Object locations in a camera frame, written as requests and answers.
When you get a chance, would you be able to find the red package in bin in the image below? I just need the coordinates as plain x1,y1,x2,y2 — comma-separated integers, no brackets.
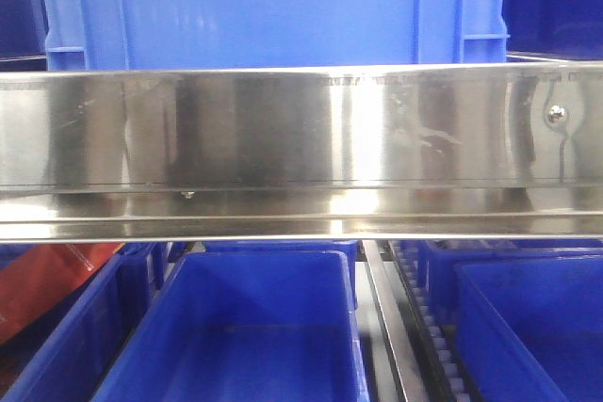
1,242,123,344

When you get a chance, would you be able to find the steel divider rail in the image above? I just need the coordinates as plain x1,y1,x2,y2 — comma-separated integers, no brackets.
362,240,415,401

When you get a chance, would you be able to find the blue bin shelf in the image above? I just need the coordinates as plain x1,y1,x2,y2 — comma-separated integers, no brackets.
1,243,168,401
452,255,603,402
94,251,369,401

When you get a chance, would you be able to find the large blue crate upper shelf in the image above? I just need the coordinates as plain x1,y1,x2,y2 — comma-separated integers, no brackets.
44,0,508,71

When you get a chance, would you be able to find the blue bin right lower shelf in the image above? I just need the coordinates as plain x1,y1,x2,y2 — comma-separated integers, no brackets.
452,255,603,402

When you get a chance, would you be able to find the roller track rail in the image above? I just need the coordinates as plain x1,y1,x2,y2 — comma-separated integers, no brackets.
388,239,481,401

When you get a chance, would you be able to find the stainless steel shelf beam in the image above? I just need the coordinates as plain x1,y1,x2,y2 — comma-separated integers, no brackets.
1,61,602,243

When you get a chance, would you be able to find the blue bin left lower shelf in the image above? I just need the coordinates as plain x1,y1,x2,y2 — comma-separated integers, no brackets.
1,243,168,401

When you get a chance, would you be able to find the blue bin centre lower shelf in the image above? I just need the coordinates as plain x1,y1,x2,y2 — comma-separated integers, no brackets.
94,251,369,401

